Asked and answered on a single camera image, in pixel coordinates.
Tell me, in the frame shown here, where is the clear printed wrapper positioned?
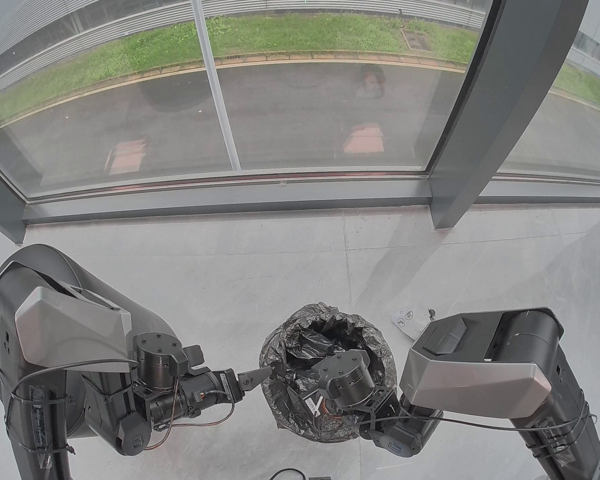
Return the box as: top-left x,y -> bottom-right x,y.
390,306 -> 431,341

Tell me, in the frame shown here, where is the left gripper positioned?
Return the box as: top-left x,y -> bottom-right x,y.
177,365 -> 277,414

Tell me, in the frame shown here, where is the black plastic bag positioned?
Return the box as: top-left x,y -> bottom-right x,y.
258,303 -> 399,444

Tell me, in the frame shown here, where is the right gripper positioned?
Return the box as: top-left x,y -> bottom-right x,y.
286,384 -> 331,421

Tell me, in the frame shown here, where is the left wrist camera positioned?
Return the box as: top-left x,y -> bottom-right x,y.
180,344 -> 212,376

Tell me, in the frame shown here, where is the window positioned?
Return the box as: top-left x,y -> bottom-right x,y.
0,0 -> 600,246

